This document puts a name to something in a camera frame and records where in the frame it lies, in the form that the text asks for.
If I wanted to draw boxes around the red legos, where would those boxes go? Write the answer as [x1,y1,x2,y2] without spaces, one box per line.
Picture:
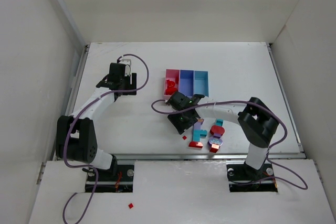
[165,79,178,95]

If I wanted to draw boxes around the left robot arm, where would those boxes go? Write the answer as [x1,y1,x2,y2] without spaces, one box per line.
[56,59,137,176]

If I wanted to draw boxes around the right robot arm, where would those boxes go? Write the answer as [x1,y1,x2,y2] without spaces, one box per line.
[166,92,279,181]

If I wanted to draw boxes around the purple teal red lego column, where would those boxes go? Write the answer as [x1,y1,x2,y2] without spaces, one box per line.
[188,119,207,149]

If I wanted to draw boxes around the teal red purple lego stack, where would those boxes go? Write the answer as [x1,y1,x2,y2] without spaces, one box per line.
[207,119,225,153]

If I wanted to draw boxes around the dark blue bin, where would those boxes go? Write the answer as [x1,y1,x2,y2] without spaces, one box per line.
[179,70,194,97]

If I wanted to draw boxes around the pink bin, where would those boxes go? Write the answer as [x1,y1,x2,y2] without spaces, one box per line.
[163,69,180,100]

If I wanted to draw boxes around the light blue bin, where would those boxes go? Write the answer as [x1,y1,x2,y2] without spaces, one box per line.
[194,71,209,97]

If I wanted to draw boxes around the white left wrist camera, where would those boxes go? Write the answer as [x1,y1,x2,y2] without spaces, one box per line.
[121,59,132,77]

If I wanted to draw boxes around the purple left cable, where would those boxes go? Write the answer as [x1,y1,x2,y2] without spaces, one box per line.
[61,54,150,224]

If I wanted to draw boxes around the purple cable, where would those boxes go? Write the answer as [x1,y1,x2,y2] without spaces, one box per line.
[151,99,308,190]
[61,54,150,224]

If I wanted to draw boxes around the aluminium frame rail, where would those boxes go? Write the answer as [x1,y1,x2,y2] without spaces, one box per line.
[52,44,90,161]

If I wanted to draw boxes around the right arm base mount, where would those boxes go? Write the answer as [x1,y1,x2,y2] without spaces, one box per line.
[226,163,278,193]

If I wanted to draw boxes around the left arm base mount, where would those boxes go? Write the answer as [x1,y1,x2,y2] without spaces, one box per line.
[94,164,134,193]

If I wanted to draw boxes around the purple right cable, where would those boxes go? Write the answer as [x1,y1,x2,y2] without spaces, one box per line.
[151,99,308,190]

